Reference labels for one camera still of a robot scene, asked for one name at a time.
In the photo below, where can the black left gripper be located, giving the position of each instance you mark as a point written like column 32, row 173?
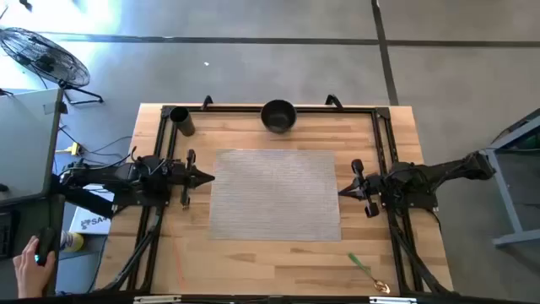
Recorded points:
column 181, row 177

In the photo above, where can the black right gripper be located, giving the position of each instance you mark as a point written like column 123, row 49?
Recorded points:
column 370, row 188

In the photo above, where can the black cylindrical cup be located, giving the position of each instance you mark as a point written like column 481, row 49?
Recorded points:
column 182, row 121

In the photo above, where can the black bowl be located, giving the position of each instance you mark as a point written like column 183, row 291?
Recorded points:
column 278, row 117

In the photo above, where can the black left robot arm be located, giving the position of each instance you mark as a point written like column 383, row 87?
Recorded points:
column 109, row 175

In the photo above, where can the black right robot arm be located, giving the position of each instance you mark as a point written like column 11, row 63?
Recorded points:
column 443, row 169

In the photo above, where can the grey woven placemat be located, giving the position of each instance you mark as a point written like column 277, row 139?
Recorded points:
column 274, row 194

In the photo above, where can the black table clamp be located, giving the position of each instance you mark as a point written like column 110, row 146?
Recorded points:
column 334, row 101
column 206, row 102

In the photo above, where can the white printed cardboard box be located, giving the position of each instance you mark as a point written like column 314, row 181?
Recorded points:
column 90, row 221

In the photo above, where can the yellow power plug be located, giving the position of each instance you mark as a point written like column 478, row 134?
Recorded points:
column 74, row 149

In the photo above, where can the yellow-capped white bottle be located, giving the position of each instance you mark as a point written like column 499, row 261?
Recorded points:
column 72, row 241

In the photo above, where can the black computer mouse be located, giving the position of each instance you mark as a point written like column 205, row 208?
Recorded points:
column 44, row 245

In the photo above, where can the grey desk panel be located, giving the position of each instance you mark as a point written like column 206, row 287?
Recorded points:
column 25, row 143

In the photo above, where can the person's hand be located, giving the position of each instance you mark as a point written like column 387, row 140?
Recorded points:
column 30, row 274

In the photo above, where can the black floor fan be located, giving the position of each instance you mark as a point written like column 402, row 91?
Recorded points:
column 44, row 57

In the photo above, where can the black keyboard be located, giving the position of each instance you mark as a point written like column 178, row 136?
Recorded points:
column 5, row 236

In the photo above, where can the black aluminium table frame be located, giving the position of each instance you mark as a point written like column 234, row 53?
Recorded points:
column 270, row 109

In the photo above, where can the white metal bracket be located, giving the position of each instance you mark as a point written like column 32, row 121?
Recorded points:
column 393, row 300
column 157, row 299

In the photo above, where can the grey metal table frame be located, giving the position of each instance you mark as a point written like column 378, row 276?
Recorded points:
column 506, row 194

